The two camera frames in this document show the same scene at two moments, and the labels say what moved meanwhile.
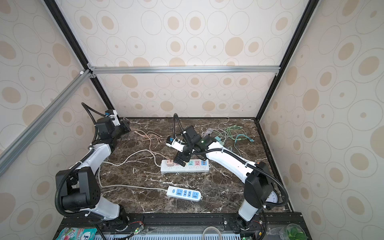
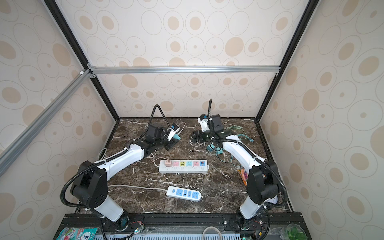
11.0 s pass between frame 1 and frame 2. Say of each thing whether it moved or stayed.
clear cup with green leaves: stayed
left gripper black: moved
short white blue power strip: stayed
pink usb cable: moved
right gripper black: moved
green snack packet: stayed
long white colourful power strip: stayed
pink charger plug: stayed
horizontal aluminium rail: stayed
